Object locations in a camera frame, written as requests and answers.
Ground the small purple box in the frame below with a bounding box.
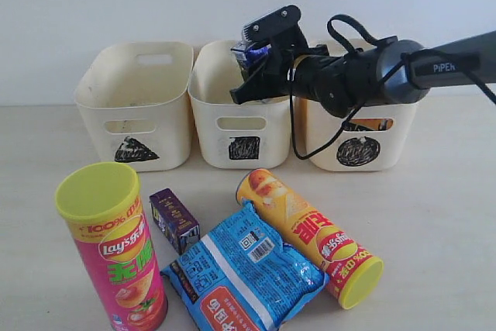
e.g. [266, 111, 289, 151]
[149, 188, 200, 255]

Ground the small blue white box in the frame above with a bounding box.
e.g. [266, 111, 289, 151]
[230, 40, 270, 78]

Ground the cream bin with square mark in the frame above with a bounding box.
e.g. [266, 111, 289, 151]
[188, 40, 291, 169]

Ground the orange snack bag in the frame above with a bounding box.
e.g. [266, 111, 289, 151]
[344, 118, 394, 132]

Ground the yellow Lays chips can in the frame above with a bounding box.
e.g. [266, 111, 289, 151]
[236, 168, 384, 309]

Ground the blue noodle bag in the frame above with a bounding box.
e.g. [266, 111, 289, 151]
[161, 199, 329, 330]

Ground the cream bin with triangle mark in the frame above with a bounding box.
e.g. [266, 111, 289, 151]
[74, 41, 195, 171]

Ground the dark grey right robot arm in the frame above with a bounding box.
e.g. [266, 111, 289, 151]
[230, 32, 495, 118]

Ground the cream bin with circle mark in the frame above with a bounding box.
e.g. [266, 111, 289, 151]
[294, 98, 418, 172]

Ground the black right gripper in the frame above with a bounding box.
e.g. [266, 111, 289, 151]
[229, 50, 353, 117]

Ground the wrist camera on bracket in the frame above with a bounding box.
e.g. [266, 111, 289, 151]
[242, 5, 308, 50]

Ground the pink Lays chips can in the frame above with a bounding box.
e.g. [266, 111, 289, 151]
[55, 162, 168, 330]

